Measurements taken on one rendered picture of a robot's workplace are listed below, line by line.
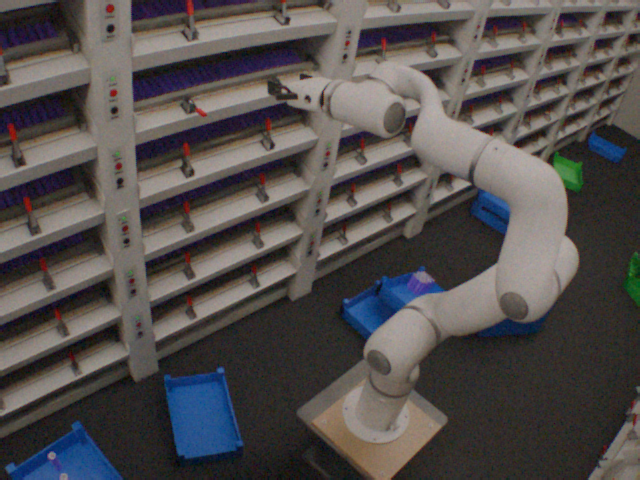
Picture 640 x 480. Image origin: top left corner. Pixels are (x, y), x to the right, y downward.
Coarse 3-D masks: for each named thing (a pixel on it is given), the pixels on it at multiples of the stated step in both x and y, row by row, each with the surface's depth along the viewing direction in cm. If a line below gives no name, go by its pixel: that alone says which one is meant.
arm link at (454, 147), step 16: (384, 64) 101; (400, 64) 99; (384, 80) 99; (400, 80) 99; (416, 80) 96; (400, 96) 102; (416, 96) 99; (432, 96) 93; (432, 112) 91; (416, 128) 92; (432, 128) 90; (448, 128) 89; (464, 128) 88; (416, 144) 92; (432, 144) 90; (448, 144) 88; (464, 144) 86; (480, 144) 85; (432, 160) 92; (448, 160) 88; (464, 160) 86; (464, 176) 88
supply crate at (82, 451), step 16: (80, 432) 108; (48, 448) 104; (64, 448) 109; (80, 448) 111; (96, 448) 107; (32, 464) 102; (48, 464) 106; (64, 464) 107; (80, 464) 108; (96, 464) 109
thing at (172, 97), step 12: (264, 72) 140; (276, 72) 142; (288, 72) 145; (204, 84) 130; (216, 84) 131; (228, 84) 133; (240, 84) 137; (156, 96) 122; (168, 96) 123; (180, 96) 125; (192, 96) 128; (144, 108) 120; (168, 108) 123
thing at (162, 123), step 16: (304, 48) 153; (208, 64) 138; (320, 64) 151; (288, 80) 146; (208, 96) 131; (224, 96) 133; (240, 96) 135; (256, 96) 137; (272, 96) 140; (160, 112) 123; (176, 112) 125; (208, 112) 129; (224, 112) 133; (240, 112) 137; (144, 128) 119; (160, 128) 122; (176, 128) 126
